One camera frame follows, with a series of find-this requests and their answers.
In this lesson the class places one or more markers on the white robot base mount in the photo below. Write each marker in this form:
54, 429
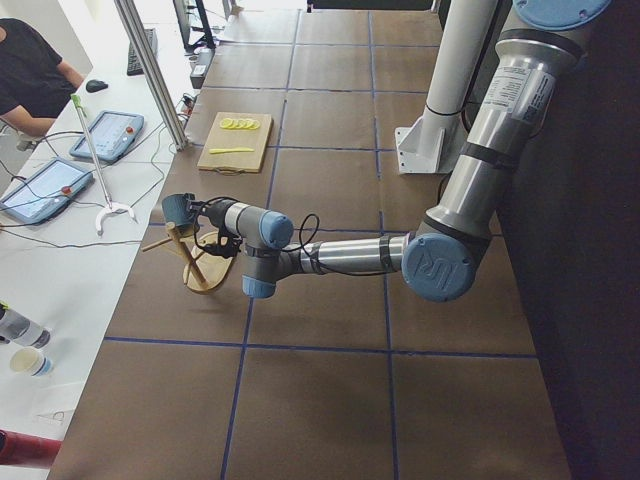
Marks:
432, 144

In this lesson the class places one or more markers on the far teach pendant tablet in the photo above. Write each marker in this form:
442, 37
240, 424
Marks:
113, 133

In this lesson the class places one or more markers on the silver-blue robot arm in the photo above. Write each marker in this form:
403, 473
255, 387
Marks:
539, 42

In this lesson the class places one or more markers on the black box with label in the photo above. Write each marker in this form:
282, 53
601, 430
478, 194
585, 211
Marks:
200, 63

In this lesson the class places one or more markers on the white paper cup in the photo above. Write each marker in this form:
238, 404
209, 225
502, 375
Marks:
30, 361

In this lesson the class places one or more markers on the aluminium frame post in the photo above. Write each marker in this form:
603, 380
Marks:
134, 29

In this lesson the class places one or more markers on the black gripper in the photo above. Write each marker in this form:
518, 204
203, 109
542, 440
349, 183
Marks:
213, 213

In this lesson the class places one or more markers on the clear water bottle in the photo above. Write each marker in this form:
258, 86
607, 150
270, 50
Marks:
17, 328

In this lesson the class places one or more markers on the bamboo cutting board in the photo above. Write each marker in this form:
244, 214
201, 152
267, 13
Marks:
236, 143

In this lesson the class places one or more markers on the black computer mouse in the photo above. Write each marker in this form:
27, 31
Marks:
95, 85

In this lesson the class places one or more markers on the wooden cup storage rack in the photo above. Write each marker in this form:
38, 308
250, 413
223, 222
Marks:
202, 272

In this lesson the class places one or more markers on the teal mug yellow inside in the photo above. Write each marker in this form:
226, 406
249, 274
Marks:
176, 209

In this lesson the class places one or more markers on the yellow plastic knife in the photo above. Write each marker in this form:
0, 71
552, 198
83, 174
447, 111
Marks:
219, 151

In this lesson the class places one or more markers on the seated person black shirt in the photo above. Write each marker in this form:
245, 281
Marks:
36, 82

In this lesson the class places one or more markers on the teach pendant tablet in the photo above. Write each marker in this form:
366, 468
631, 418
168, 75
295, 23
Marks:
46, 193
113, 133

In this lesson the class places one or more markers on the near teach pendant tablet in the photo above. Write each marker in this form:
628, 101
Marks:
46, 193

